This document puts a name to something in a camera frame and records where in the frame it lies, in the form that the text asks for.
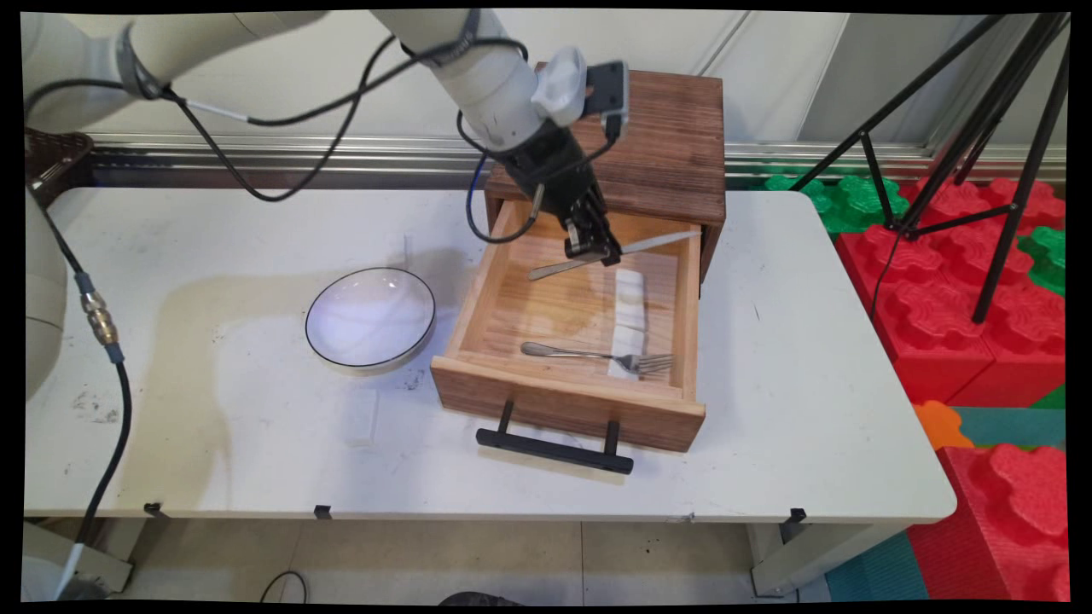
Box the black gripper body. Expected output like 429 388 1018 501
494 119 612 225

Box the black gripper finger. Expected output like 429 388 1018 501
588 201 624 268
562 217 604 261

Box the silver table knife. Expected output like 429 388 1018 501
527 230 702 282

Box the silver fork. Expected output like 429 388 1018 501
521 342 675 376

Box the dark wooden cabinet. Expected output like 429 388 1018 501
485 61 726 299

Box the light wooden drawer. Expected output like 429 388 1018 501
430 200 707 453

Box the white bowl black rim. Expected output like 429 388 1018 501
305 267 437 374

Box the red foam block stack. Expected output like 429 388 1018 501
832 177 1067 407

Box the orange foam puzzle piece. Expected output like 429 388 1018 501
912 400 974 451

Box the black tripod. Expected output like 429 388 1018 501
789 13 1072 325

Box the teal foam mat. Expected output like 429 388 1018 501
823 532 930 603
951 406 1067 449

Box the green foam puzzle piece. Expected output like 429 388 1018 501
1016 225 1067 297

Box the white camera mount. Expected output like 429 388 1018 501
530 46 590 128

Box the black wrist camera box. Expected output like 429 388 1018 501
584 60 631 142

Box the black drawer handle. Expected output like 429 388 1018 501
476 401 636 475

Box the aluminium wall rail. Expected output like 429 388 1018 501
85 132 1067 182

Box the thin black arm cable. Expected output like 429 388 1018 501
24 34 620 246

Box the black floor cable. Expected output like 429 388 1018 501
258 570 306 605

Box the dark base bracket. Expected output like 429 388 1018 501
24 128 95 207

